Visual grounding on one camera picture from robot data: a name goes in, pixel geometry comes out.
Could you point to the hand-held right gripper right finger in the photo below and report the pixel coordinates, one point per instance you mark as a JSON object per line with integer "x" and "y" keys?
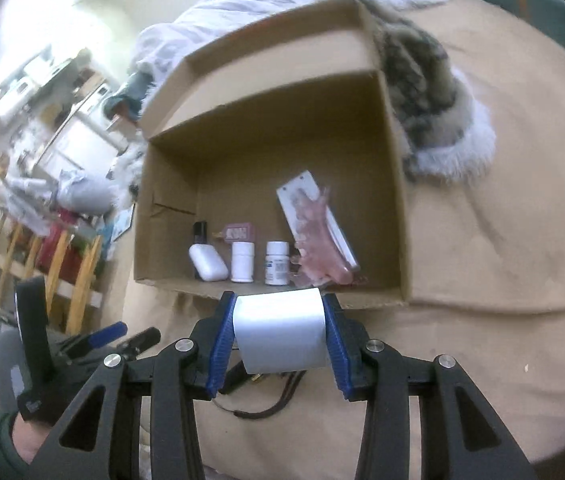
{"x": 337, "y": 355}

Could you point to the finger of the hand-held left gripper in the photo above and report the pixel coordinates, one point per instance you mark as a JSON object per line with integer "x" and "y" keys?
{"x": 107, "y": 332}
{"x": 137, "y": 340}

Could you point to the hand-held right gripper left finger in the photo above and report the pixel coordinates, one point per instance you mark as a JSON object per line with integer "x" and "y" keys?
{"x": 220, "y": 355}

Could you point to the white earbuds case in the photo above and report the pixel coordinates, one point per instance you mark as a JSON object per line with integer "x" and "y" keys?
{"x": 207, "y": 262}

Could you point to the pink hair claw clip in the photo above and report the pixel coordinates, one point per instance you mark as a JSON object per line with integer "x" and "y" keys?
{"x": 320, "y": 255}

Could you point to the white bottle with printed label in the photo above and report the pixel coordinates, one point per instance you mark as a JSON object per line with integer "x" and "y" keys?
{"x": 276, "y": 262}

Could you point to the small black bottle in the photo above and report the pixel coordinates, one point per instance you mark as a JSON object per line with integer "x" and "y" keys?
{"x": 200, "y": 232}

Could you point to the long white printed box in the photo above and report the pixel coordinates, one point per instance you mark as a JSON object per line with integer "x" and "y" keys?
{"x": 295, "y": 200}

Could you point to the brown cardboard box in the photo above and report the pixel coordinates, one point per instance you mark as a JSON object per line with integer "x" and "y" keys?
{"x": 287, "y": 135}

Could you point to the wooden rack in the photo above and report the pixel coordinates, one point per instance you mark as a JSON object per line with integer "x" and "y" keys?
{"x": 57, "y": 270}

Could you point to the red bag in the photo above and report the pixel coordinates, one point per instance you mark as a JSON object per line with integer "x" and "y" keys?
{"x": 55, "y": 255}

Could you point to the white bottle with red label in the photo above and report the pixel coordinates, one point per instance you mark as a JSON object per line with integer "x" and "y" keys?
{"x": 242, "y": 262}

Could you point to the pink cartoon trinket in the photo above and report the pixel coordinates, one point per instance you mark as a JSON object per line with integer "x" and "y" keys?
{"x": 236, "y": 232}

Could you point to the white plastic bag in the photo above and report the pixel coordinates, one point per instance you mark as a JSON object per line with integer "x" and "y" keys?
{"x": 82, "y": 192}

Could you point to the white storage box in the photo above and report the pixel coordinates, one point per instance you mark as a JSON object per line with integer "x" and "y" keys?
{"x": 80, "y": 145}

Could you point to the beige bed sheet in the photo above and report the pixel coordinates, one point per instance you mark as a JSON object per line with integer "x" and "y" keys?
{"x": 512, "y": 210}

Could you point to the white fluffy blanket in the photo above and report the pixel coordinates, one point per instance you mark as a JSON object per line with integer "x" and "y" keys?
{"x": 462, "y": 155}

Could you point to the teal cloth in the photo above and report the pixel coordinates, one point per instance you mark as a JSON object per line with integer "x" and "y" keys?
{"x": 130, "y": 92}

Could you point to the cluttered desk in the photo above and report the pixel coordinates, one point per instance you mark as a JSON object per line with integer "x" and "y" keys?
{"x": 37, "y": 85}

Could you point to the white duvet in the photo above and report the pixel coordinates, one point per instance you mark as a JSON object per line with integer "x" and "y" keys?
{"x": 262, "y": 0}

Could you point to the teal cushion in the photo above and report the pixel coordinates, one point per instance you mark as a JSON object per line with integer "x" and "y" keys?
{"x": 527, "y": 5}

